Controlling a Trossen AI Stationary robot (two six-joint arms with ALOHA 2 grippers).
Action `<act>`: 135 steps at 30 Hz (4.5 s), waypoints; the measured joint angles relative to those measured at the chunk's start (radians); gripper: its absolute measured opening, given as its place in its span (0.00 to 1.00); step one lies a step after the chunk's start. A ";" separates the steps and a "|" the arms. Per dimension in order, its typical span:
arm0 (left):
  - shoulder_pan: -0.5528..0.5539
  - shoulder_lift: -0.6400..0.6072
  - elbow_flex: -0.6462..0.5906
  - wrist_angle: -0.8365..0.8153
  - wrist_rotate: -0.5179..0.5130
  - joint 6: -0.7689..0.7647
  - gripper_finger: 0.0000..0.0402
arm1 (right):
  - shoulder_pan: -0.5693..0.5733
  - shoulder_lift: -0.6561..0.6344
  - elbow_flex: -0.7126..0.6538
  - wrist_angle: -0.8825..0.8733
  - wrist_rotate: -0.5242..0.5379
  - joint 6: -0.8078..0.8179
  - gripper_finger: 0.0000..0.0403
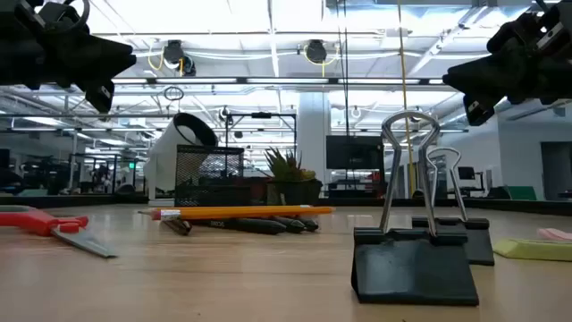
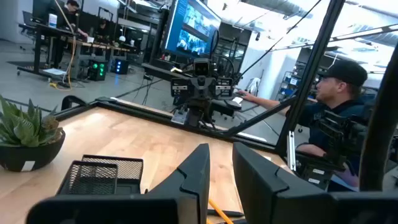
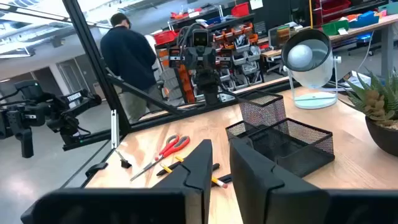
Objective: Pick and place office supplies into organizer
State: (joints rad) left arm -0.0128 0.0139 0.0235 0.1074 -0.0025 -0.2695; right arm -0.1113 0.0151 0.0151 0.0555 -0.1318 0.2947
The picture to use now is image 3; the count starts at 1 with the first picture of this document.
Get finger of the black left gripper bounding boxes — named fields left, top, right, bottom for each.
left=185, top=46, right=202, bottom=71
left=201, top=46, right=218, bottom=71

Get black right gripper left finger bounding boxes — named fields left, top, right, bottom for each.
left=20, top=139, right=214, bottom=224

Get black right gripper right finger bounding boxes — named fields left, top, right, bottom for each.
left=229, top=138, right=398, bottom=224

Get red grey handled scissors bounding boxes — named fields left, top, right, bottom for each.
left=129, top=134, right=191, bottom=182

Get black binder clip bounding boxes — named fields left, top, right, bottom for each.
left=114, top=150, right=132, bottom=170

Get black mesh desk organizer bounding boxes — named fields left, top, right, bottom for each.
left=225, top=90, right=336, bottom=178

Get parts bin shelving rack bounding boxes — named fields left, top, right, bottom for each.
left=154, top=2, right=265, bottom=103

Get red storage bin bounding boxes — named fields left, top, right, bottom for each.
left=154, top=30, right=178, bottom=45
left=231, top=2, right=251, bottom=18

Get person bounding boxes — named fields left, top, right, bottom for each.
left=99, top=12, right=165, bottom=124

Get white desk lamp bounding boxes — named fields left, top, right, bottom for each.
left=281, top=28, right=343, bottom=110

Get green storage bin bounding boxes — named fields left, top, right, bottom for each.
left=322, top=19, right=350, bottom=36

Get red bin rack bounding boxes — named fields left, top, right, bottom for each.
left=315, top=0, right=352, bottom=26

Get potted succulent plant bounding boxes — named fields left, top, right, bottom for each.
left=343, top=70, right=398, bottom=157

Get blue storage bin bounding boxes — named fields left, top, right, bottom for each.
left=348, top=11, right=380, bottom=29

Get wooden top workbench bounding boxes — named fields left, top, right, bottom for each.
left=260, top=14, right=398, bottom=78

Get teal storage bin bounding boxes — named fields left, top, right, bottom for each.
left=378, top=1, right=398, bottom=16

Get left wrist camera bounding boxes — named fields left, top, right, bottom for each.
left=192, top=29, right=210, bottom=47

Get black aluminium table frame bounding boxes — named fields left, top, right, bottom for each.
left=60, top=0, right=352, bottom=189

